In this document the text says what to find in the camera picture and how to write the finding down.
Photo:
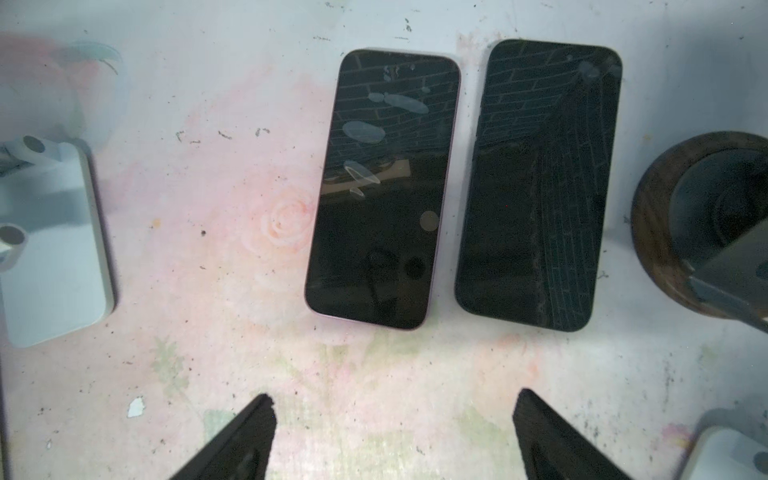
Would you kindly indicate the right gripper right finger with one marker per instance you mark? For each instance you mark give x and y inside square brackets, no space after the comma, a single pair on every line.
[552,449]

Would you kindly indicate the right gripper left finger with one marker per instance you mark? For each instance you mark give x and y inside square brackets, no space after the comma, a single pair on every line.
[241,450]

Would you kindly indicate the phone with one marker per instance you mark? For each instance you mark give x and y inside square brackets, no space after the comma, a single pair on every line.
[382,188]
[538,183]

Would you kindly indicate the white phone stand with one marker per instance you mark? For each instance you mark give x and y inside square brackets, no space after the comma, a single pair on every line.
[55,276]
[722,453]

